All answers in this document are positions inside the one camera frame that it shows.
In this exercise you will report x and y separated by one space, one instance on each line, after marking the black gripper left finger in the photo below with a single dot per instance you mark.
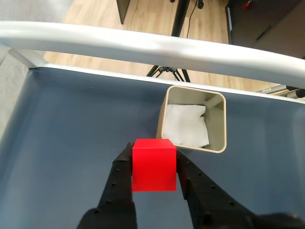
118 181

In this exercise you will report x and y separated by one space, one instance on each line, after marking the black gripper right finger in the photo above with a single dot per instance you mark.
209 202

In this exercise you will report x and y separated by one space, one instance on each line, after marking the red cube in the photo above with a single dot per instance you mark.
155 167

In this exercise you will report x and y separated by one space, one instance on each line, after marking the beige square box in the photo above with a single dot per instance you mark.
220 124

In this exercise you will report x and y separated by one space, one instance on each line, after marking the white crumpled tissue paper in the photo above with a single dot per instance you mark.
186 124

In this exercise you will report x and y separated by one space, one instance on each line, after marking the black tripod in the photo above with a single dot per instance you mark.
181 16

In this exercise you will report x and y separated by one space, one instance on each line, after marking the dark cabinet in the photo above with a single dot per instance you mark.
267 23

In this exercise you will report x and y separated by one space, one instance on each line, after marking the silver aluminium table frame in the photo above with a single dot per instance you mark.
143 43

